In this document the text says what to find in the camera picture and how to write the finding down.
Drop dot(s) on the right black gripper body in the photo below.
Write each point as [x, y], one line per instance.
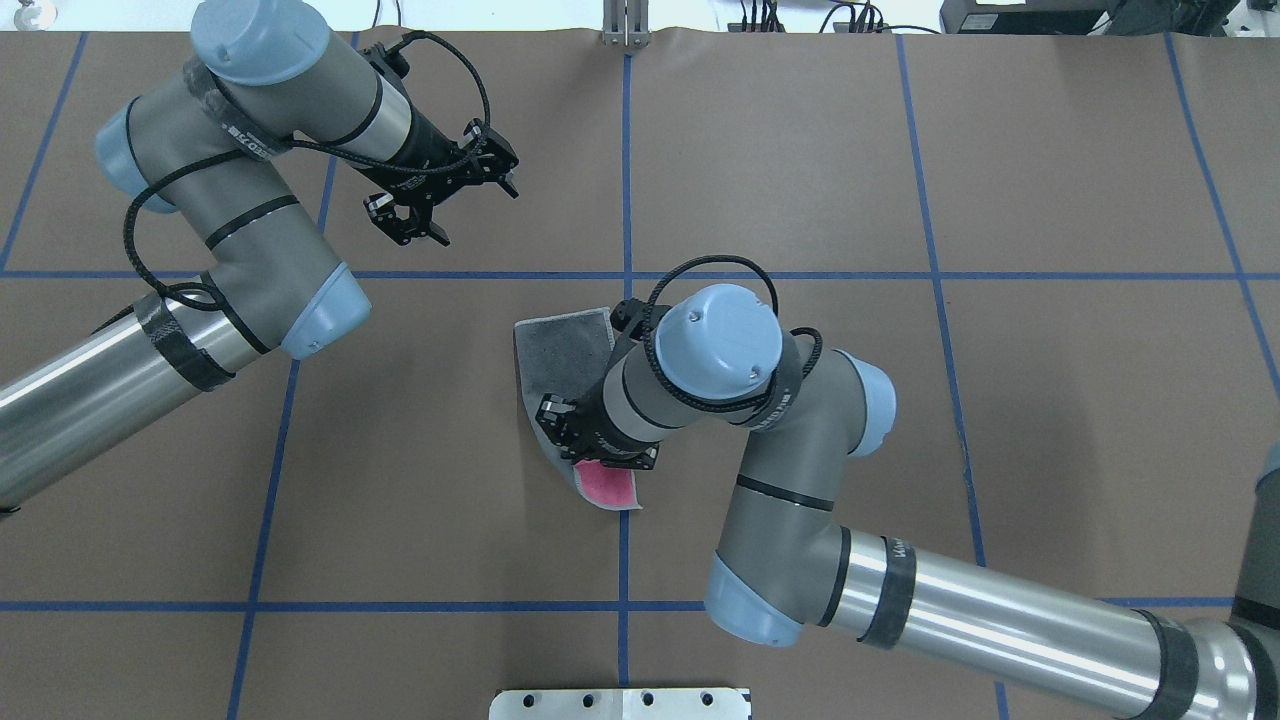
[592, 428]

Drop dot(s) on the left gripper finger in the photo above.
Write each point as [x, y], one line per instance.
[489, 157]
[404, 223]

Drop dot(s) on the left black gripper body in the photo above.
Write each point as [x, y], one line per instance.
[417, 152]

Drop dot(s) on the pink and grey towel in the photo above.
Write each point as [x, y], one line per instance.
[564, 355]

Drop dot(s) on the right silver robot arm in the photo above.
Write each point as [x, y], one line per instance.
[605, 387]

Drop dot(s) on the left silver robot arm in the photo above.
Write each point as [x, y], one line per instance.
[234, 265]

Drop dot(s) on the black electronics box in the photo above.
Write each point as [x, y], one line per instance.
[1070, 18]

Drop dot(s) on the aluminium frame post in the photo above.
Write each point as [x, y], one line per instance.
[625, 24]

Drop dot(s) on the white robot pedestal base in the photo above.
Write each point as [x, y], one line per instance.
[623, 703]

